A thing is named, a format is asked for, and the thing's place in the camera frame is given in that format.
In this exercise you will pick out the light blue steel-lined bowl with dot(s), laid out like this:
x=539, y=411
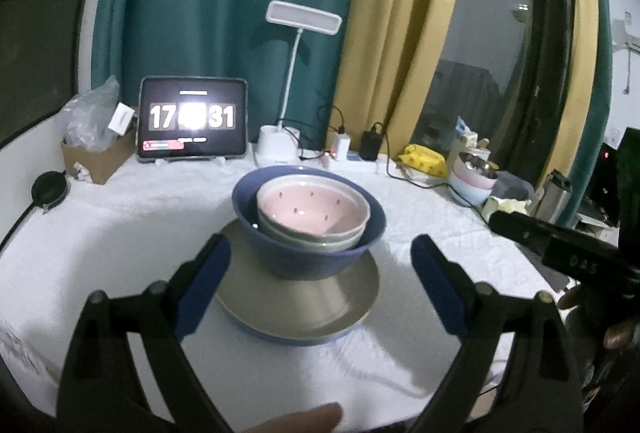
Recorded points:
x=470, y=195

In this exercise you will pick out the white air conditioner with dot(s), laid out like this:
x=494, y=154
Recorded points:
x=631, y=35

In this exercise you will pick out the narrow teal curtain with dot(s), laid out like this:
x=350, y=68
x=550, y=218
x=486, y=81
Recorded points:
x=602, y=88

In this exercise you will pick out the cardboard box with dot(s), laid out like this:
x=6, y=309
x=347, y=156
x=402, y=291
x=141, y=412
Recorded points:
x=100, y=158

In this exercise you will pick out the beige plate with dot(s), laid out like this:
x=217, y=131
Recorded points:
x=300, y=308

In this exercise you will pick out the white charger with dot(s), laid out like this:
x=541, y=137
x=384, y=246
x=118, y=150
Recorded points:
x=342, y=144

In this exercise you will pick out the black power adapter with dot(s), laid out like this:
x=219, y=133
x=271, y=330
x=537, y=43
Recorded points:
x=371, y=145

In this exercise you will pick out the blue plate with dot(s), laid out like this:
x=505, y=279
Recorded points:
x=305, y=339

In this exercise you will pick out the black computer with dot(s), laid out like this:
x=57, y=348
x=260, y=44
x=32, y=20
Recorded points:
x=630, y=173

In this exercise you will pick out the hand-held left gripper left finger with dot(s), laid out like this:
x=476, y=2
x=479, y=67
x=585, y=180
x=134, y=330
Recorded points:
x=202, y=293

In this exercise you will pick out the yellow tissue pack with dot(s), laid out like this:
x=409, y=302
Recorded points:
x=505, y=205

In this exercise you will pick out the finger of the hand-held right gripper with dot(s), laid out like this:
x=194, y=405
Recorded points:
x=520, y=230

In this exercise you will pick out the white plastic basket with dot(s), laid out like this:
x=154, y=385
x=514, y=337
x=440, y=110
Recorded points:
x=475, y=148

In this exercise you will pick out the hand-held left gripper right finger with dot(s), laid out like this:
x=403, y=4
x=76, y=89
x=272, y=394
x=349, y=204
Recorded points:
x=445, y=293

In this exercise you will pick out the glass sliding door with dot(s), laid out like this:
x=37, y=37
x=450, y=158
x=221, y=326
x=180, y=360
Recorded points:
x=500, y=38

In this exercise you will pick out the narrow yellow curtain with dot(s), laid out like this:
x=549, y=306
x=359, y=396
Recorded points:
x=585, y=63

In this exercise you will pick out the grey cloth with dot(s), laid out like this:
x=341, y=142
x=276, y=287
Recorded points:
x=515, y=185

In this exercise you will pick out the pink steel-lined bowl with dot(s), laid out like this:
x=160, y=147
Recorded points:
x=470, y=178

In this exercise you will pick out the wide yellow curtain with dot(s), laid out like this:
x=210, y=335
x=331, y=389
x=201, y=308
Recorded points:
x=400, y=13

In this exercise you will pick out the white power strip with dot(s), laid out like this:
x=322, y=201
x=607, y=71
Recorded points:
x=357, y=162

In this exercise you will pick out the blue snack bag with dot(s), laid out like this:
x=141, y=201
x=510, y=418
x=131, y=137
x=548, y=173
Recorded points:
x=464, y=130

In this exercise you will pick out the tablet showing clock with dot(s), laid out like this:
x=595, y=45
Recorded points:
x=160, y=93

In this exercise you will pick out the white desk lamp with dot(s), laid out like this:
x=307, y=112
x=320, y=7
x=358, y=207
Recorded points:
x=302, y=15

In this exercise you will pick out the small white box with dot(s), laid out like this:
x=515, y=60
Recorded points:
x=121, y=118

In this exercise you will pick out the person's left hand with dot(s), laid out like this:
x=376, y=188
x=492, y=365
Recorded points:
x=300, y=420

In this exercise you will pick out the yellow wipes pack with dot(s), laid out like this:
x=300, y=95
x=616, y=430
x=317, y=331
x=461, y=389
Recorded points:
x=422, y=160

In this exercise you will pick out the black round device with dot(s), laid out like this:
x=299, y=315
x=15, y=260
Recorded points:
x=49, y=190

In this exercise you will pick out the person's right hand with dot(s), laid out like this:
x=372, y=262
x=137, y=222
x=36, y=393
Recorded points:
x=620, y=333

